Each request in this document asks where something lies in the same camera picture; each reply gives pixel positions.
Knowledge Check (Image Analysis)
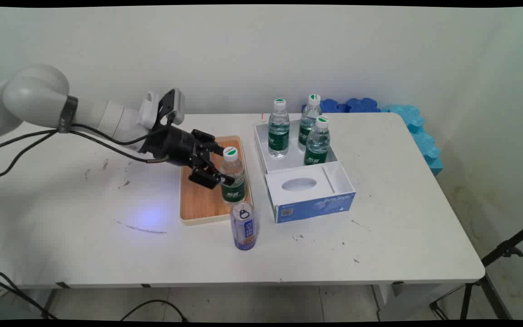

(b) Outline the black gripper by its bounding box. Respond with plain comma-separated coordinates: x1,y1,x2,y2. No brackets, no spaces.
145,124,236,190

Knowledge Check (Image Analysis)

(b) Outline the green label water bottle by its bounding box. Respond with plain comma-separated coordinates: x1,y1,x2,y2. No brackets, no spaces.
304,116,331,166
268,99,291,158
219,146,247,204
298,94,322,153

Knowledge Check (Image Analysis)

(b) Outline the wooden tray with cream rim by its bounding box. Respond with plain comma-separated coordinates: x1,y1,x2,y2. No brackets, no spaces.
179,135,254,226

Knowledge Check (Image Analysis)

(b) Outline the blue drink can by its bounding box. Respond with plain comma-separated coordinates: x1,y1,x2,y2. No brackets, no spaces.
230,202,257,251

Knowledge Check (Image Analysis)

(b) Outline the white open box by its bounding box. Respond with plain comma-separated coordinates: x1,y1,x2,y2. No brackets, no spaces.
253,119,339,176

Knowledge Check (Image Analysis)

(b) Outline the blue white tissue box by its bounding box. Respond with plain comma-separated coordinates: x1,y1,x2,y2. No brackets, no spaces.
265,161,356,224

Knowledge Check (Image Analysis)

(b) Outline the dark blue foam piece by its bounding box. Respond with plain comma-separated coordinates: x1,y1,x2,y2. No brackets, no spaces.
345,97,382,114
301,99,349,114

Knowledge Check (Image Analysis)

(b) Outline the light blue foam mat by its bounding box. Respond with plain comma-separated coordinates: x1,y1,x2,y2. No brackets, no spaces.
379,104,444,177

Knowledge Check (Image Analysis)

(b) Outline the white table leg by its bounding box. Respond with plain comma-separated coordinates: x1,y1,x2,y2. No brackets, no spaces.
372,283,467,322

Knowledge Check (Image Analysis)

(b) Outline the black tripod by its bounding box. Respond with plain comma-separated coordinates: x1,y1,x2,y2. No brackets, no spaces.
429,218,523,321

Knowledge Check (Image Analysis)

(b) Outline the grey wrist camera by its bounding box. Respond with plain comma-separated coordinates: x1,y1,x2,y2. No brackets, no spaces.
158,88,186,126

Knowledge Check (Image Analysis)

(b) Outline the black cable to gripper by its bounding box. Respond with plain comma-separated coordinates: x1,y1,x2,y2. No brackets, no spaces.
0,130,171,179

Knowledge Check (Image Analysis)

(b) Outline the black cable to wrist camera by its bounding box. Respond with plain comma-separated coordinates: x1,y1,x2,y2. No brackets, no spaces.
0,91,176,153

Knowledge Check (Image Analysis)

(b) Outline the black strap on arm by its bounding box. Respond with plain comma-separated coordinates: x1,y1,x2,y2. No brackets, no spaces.
59,95,79,134

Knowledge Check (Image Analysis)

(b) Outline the black floor cable loop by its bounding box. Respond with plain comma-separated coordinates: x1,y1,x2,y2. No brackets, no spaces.
120,299,189,322

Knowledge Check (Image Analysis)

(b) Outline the black floor cable bundle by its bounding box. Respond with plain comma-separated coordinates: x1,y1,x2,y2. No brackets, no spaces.
0,267,59,319

